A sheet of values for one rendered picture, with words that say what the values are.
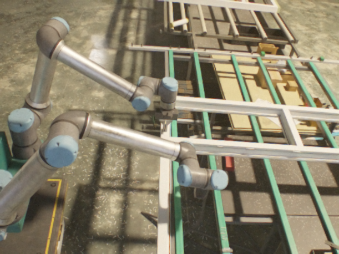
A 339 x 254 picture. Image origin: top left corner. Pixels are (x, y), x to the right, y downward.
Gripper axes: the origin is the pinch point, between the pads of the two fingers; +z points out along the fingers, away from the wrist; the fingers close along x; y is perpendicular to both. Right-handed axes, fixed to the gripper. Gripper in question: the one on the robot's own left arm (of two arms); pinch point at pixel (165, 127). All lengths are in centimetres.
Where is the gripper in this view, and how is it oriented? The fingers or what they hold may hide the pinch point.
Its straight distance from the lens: 209.7
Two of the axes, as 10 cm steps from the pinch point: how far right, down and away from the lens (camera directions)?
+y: -0.1, -6.5, 7.6
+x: -9.9, -0.8, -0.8
